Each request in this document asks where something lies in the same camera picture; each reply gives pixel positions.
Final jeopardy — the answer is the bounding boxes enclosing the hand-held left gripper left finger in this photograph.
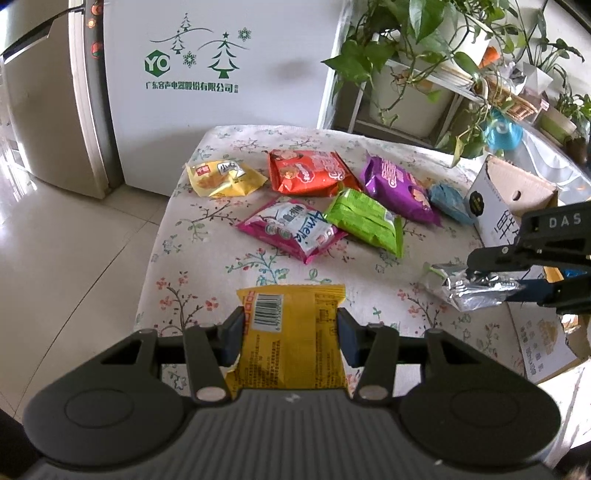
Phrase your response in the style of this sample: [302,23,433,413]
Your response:
[99,307,245,406]

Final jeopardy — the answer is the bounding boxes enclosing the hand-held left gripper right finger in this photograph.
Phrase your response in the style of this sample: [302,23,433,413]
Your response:
[337,308,489,403]

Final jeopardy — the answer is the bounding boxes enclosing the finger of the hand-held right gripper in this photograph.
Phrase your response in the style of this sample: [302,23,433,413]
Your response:
[505,272,591,315]
[465,244,591,281]

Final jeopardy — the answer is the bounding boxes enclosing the silver foil snack packet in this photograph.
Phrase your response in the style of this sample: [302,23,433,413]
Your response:
[419,262,525,312]

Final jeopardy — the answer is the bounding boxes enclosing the yellow barcode snack packet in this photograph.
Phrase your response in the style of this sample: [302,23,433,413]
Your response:
[224,284,347,400]

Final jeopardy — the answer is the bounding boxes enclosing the cardboard box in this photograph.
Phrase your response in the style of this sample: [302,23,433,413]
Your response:
[464,154,591,384]

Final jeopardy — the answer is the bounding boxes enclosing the blue snack packet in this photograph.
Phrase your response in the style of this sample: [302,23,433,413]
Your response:
[427,182,476,226]

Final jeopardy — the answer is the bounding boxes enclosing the orange snack packet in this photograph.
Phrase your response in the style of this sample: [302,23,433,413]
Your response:
[268,150,363,198]

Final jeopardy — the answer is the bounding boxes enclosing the silver plastic sheet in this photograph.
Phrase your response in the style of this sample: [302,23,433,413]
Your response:
[522,124,591,204]

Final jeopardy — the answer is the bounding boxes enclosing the floral tablecloth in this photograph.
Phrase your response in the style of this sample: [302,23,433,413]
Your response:
[134,126,529,398]

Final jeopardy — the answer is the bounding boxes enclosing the beige plant pot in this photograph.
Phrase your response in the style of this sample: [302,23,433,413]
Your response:
[538,107,578,144]

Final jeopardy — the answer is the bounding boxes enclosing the blue plastic bottle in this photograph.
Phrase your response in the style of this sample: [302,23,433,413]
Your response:
[485,110,525,153]

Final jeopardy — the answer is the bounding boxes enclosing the green snack packet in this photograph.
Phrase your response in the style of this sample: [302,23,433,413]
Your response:
[322,188,406,259]

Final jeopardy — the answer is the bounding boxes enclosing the small green plant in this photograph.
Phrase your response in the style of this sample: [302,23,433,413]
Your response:
[554,92,591,125]

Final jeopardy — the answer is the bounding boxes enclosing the wicker basket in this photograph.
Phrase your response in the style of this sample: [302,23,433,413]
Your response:
[505,92,540,121]

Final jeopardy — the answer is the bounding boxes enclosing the pink snack packet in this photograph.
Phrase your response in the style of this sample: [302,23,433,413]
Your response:
[235,196,349,265]

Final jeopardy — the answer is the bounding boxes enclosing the purple snack packet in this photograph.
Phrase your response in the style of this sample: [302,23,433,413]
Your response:
[360,156,443,227]

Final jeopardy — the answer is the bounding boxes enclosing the small white plant pot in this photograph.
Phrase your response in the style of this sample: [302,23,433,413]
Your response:
[523,65,555,94]

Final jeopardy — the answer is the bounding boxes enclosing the small yellow snack packet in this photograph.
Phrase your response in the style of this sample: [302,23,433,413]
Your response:
[185,159,269,199]

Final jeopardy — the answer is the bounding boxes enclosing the tall leafy plant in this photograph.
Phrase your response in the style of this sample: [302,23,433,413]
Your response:
[517,0,586,84]

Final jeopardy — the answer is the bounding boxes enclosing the white metal plant rack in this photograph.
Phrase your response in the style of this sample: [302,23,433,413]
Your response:
[346,55,490,148]

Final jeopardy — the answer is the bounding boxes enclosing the tall white plant pot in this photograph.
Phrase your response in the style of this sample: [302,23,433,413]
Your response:
[438,9,495,61]

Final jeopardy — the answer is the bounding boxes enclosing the white appliance with green print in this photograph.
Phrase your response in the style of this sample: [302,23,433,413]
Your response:
[99,0,354,199]

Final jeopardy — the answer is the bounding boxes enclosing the large pothos plant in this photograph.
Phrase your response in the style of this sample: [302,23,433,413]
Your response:
[321,0,522,158]

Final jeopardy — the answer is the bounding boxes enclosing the silver refrigerator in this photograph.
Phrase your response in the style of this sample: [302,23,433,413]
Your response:
[0,0,123,200]

